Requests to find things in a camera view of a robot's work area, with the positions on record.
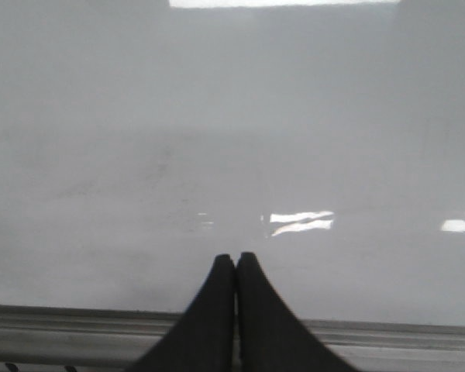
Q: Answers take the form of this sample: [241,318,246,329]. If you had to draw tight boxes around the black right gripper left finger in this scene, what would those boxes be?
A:
[126,254,236,371]

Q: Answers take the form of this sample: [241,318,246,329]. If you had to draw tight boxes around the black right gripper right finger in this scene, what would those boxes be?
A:
[236,252,356,371]

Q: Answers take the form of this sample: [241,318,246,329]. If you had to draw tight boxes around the white whiteboard with metal frame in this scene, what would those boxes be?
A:
[0,1,465,371]

